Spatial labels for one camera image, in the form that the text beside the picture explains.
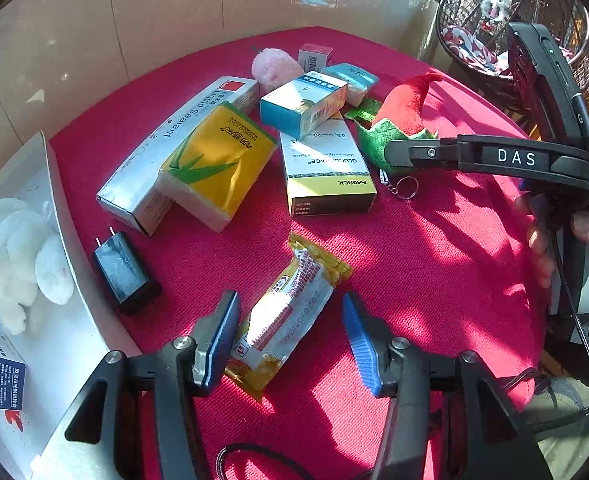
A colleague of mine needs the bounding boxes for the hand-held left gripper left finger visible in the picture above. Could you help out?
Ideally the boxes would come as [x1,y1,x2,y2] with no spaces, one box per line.
[64,290,242,480]

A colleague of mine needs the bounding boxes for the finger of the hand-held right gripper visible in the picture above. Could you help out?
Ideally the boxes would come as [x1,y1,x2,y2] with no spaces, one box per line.
[385,134,589,183]

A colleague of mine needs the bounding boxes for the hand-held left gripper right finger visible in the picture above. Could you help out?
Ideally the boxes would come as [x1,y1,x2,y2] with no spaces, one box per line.
[343,292,555,480]

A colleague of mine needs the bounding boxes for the red chili plush keychain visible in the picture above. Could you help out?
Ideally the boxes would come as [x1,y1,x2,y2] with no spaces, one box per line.
[357,71,445,202]

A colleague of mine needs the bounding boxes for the yellow white snack packet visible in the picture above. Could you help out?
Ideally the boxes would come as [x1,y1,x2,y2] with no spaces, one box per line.
[224,232,354,403]

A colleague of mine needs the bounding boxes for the green packet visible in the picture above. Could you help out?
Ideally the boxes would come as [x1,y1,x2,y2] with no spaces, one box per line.
[345,97,383,127]

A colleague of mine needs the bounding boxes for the white yellow medicine box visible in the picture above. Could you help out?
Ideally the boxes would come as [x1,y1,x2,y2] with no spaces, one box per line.
[279,115,378,218]

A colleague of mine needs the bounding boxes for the black charger plug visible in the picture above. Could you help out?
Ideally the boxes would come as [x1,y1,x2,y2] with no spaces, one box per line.
[93,226,163,317]

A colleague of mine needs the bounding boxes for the light blue white medicine box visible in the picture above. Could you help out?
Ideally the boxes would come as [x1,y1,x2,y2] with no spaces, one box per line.
[260,73,349,141]

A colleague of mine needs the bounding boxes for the white cardboard tray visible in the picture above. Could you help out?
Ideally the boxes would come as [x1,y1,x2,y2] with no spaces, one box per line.
[0,130,141,480]

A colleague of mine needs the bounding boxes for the yellow tissue pack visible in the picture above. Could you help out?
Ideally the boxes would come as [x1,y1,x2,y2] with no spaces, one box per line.
[155,101,280,233]

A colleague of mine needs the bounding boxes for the long white sealant box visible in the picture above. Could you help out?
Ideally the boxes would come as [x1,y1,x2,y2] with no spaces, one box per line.
[97,76,260,237]

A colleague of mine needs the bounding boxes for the person's right hand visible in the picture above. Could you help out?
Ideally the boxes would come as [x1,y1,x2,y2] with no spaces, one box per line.
[515,194,589,290]

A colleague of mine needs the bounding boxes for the red white cloth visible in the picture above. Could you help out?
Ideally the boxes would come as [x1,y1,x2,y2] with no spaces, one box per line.
[439,0,515,77]

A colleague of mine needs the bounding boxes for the teal white box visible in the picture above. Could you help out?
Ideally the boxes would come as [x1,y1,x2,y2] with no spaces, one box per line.
[319,62,379,107]

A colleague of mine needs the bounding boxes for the small red white box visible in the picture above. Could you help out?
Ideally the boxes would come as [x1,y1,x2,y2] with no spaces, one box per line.
[298,44,334,72]

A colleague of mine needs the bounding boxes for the pink plush toy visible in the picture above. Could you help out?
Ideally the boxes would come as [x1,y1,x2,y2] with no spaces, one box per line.
[252,47,305,95]

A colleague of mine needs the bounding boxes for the white plush toy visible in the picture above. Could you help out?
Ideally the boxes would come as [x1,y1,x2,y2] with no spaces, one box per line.
[0,197,75,336]

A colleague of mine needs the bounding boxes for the person's leg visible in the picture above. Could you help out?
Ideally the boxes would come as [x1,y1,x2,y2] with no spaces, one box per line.
[522,300,589,480]

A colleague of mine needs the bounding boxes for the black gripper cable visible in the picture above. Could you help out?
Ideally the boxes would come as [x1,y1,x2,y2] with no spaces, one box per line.
[505,230,589,433]

